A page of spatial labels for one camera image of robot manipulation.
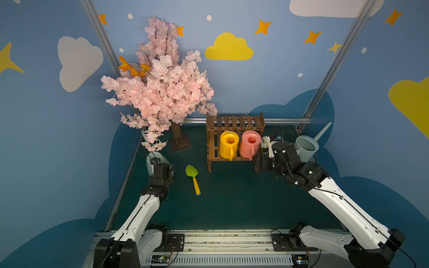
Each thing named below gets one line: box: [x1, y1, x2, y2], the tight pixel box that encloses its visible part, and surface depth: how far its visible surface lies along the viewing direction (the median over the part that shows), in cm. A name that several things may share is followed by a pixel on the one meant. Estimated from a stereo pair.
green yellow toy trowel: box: [185, 164, 202, 196], surface depth 97 cm
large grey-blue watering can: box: [293, 121, 333, 163], surface depth 88 cm
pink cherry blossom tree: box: [100, 17, 218, 152], surface depth 72 cm
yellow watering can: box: [218, 130, 240, 162], surface depth 82 cm
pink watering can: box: [239, 130, 262, 161], surface depth 82 cm
